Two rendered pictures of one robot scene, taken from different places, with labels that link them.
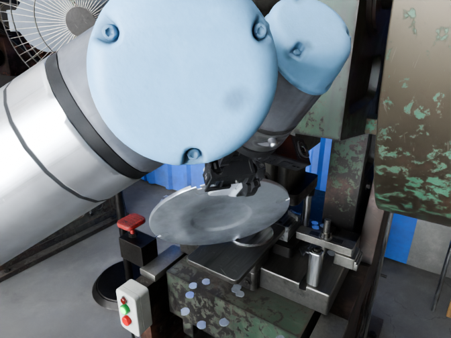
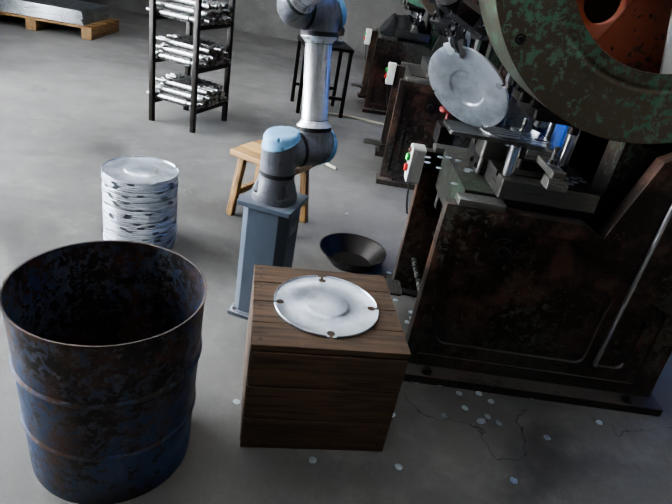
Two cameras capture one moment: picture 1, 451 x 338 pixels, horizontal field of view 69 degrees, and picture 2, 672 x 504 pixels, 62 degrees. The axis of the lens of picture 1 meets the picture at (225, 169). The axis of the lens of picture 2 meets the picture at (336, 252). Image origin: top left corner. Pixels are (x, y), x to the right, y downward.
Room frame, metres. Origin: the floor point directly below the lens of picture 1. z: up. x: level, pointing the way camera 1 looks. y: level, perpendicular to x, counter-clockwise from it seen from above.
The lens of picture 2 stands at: (-0.73, -1.20, 1.20)
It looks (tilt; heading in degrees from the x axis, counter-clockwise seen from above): 28 degrees down; 52
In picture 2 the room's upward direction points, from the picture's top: 11 degrees clockwise
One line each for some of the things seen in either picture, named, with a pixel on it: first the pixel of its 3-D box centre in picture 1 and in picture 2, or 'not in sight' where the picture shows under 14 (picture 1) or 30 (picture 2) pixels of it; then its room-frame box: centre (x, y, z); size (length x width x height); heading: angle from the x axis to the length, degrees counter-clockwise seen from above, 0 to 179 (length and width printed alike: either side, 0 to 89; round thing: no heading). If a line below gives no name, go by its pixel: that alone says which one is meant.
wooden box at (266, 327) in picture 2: not in sight; (316, 355); (0.06, -0.19, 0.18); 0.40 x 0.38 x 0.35; 153
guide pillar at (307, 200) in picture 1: (307, 203); (568, 143); (0.83, -0.23, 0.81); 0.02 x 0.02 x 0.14
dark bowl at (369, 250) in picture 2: not in sight; (351, 255); (0.67, 0.48, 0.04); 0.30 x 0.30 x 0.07
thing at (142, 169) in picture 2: not in sight; (140, 169); (-0.13, 0.91, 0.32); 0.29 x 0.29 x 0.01
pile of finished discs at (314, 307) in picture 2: not in sight; (326, 304); (0.06, -0.19, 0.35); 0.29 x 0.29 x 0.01
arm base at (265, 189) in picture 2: not in sight; (275, 183); (0.13, 0.29, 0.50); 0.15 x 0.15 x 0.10
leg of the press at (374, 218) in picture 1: (362, 308); (572, 276); (0.79, -0.43, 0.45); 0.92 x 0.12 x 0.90; 146
